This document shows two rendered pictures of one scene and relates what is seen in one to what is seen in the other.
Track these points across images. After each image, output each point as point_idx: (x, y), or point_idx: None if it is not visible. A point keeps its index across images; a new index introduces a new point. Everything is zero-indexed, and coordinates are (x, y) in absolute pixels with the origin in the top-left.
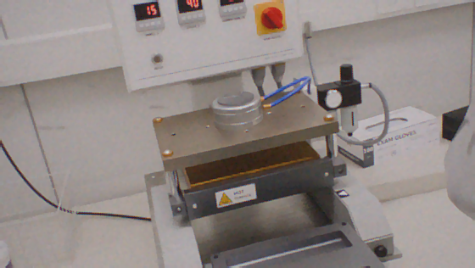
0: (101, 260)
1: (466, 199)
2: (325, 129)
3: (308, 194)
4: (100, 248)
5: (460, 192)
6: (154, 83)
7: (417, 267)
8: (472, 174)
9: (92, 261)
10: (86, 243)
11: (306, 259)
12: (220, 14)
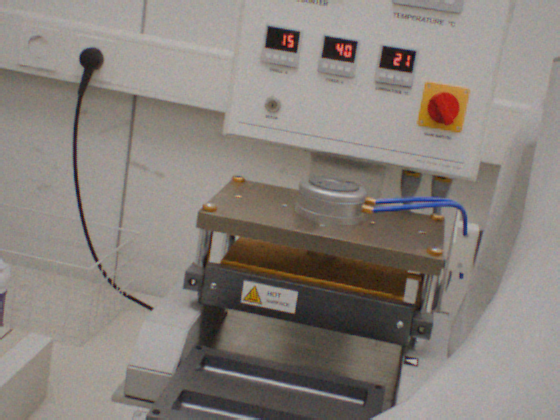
0: (115, 359)
1: (451, 348)
2: (420, 263)
3: (396, 369)
4: (125, 346)
5: (449, 338)
6: (258, 135)
7: None
8: (461, 313)
9: (104, 355)
10: (113, 334)
11: (295, 393)
12: (375, 78)
